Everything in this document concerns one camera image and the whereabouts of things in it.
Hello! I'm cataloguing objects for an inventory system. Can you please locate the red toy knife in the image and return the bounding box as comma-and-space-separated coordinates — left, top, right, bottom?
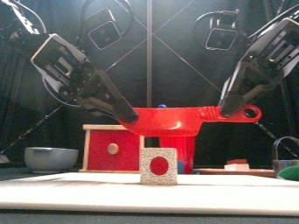
116, 104, 262, 138

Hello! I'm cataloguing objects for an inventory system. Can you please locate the toy nigiri sushi piece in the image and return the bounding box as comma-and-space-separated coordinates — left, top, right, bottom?
224, 158, 250, 172

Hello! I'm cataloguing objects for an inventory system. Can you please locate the toy sushi roll slice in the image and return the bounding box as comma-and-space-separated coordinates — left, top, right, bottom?
138, 147, 178, 186

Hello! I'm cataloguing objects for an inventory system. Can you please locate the red wooden drawer box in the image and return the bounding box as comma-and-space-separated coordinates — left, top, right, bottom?
78, 124, 145, 173

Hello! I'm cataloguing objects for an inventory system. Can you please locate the grey bowl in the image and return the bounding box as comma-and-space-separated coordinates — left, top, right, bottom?
22, 147, 79, 174

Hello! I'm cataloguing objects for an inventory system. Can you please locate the flat wooden tray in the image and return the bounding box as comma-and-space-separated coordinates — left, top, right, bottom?
193, 168, 277, 179

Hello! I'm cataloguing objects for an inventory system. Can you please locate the blue plastic toy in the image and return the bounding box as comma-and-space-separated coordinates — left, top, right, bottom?
176, 161, 186, 175

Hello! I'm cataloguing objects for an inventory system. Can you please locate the white plastic cutting board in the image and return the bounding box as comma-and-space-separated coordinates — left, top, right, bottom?
0, 171, 299, 217

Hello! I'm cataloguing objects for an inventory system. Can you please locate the green round toy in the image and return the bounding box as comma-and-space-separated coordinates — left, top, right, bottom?
277, 164, 299, 182

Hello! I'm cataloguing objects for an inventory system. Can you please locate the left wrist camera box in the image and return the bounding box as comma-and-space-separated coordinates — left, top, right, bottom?
81, 8, 125, 51

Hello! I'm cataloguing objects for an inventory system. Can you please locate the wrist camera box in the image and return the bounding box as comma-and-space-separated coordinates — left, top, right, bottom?
81, 8, 125, 51
196, 10, 240, 52

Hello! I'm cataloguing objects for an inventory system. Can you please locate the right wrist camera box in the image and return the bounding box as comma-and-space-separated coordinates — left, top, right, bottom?
196, 10, 240, 52

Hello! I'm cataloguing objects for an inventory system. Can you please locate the grey metal frame pole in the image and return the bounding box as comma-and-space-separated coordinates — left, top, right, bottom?
145, 0, 154, 109

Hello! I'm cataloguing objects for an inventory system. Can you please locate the black right camera cable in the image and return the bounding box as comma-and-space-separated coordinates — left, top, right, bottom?
190, 11, 220, 49

